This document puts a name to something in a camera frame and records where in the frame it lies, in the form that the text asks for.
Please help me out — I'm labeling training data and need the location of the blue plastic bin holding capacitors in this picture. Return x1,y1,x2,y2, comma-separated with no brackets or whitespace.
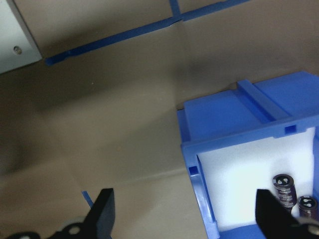
176,71,319,239

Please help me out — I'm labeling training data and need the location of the dark cylindrical capacitor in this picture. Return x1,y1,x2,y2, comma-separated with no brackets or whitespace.
272,173,297,212
296,195,319,222

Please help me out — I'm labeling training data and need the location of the white foam liner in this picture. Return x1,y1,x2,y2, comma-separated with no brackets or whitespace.
196,126,319,229

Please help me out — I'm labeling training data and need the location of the white square base plate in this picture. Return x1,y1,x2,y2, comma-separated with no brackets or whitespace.
0,0,43,75

